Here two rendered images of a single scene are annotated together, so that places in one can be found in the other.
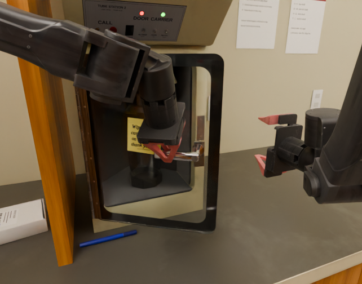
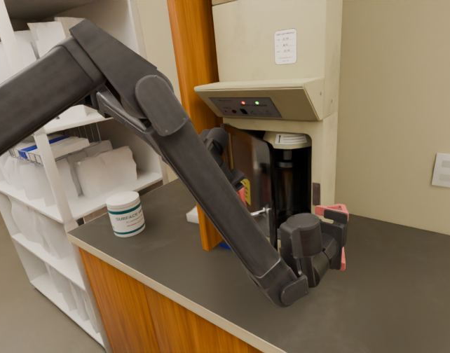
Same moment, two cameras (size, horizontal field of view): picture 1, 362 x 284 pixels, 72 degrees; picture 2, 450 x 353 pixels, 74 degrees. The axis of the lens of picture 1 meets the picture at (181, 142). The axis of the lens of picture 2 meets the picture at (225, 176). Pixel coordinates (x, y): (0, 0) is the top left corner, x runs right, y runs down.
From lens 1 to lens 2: 0.62 m
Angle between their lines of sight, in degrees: 56
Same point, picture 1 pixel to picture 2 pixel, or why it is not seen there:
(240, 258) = (284, 319)
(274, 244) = (328, 335)
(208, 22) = (297, 106)
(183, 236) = not seen: hidden behind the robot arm
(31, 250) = not seen: hidden behind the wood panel
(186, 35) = (287, 113)
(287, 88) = not seen: outside the picture
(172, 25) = (269, 108)
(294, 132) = (330, 231)
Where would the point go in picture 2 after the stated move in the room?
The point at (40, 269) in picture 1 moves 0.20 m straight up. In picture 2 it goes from (196, 245) to (188, 196)
